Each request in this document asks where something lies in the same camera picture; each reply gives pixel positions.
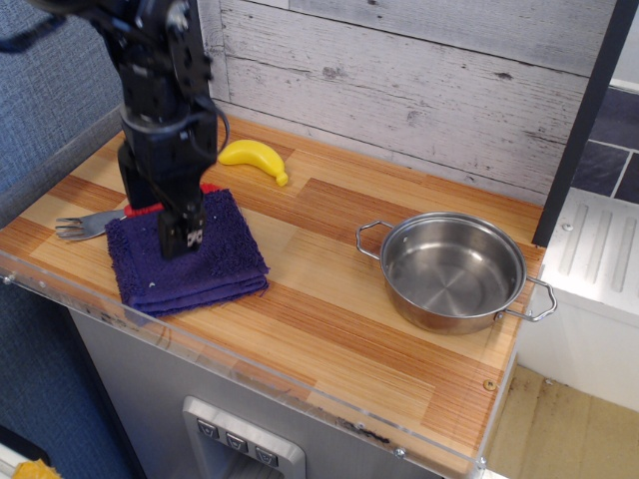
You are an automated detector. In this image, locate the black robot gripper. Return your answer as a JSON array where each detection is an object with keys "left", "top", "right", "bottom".
[{"left": 118, "top": 107, "right": 218, "bottom": 259}]

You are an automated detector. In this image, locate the purple towel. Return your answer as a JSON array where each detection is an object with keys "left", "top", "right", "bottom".
[{"left": 105, "top": 189, "right": 269, "bottom": 317}]

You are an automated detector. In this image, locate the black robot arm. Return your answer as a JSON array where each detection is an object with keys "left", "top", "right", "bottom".
[{"left": 1, "top": 1, "right": 226, "bottom": 259}]

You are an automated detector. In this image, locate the clear acrylic counter guard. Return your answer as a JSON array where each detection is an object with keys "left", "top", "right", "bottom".
[{"left": 1, "top": 253, "right": 492, "bottom": 478}]

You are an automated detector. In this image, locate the yellow toy banana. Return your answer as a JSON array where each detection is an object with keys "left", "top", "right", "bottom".
[{"left": 218, "top": 140, "right": 289, "bottom": 187}]

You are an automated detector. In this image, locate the grey toy dishwasher panel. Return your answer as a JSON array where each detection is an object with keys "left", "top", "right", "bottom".
[{"left": 182, "top": 396, "right": 307, "bottom": 478}]

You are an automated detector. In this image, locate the stainless steel pot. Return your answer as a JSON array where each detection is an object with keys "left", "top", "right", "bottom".
[{"left": 355, "top": 212, "right": 558, "bottom": 335}]

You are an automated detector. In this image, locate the yellow object bottom left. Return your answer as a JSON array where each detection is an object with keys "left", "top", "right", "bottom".
[{"left": 11, "top": 461, "right": 61, "bottom": 479}]

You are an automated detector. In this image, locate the white toy sink drainboard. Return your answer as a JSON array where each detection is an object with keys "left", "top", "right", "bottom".
[{"left": 541, "top": 188, "right": 638, "bottom": 314}]

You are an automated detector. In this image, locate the red handled metal fork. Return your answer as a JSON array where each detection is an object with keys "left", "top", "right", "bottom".
[{"left": 54, "top": 182, "right": 219, "bottom": 243}]

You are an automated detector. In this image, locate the black vertical post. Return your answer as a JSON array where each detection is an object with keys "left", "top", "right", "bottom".
[{"left": 532, "top": 0, "right": 638, "bottom": 247}]

